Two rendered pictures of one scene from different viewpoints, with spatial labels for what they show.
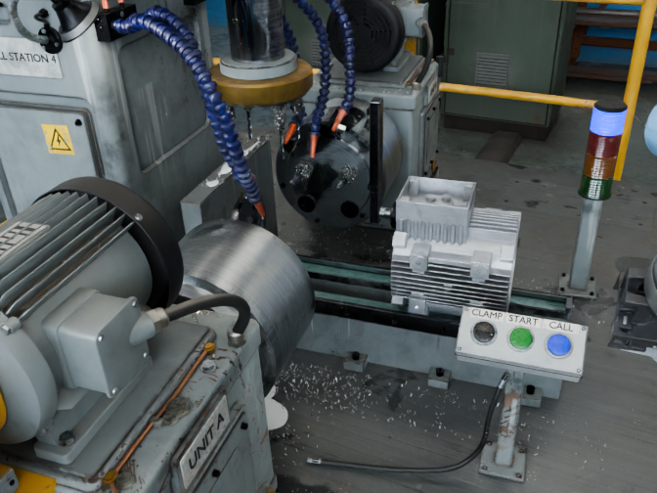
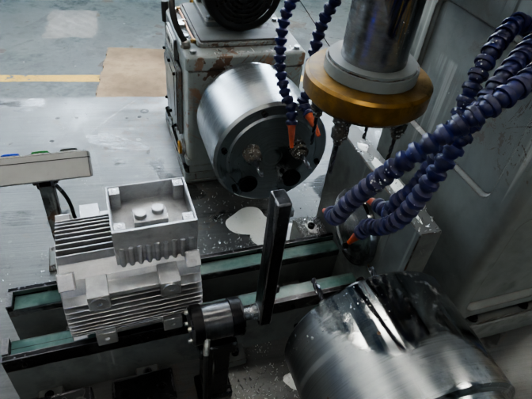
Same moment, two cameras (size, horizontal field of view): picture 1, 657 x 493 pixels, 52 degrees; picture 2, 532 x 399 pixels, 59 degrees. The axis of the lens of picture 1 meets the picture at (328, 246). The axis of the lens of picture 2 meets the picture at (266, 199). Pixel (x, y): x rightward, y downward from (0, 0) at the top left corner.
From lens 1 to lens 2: 1.57 m
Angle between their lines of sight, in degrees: 97
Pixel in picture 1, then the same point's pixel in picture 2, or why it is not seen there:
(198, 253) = (264, 75)
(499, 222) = (76, 229)
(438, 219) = (138, 195)
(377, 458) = not seen: hidden behind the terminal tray
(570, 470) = (15, 269)
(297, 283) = (214, 127)
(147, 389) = (195, 20)
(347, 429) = not seen: hidden behind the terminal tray
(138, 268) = not seen: outside the picture
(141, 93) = (442, 60)
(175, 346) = (205, 32)
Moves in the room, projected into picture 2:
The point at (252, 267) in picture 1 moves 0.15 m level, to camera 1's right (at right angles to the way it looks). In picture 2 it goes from (231, 89) to (165, 108)
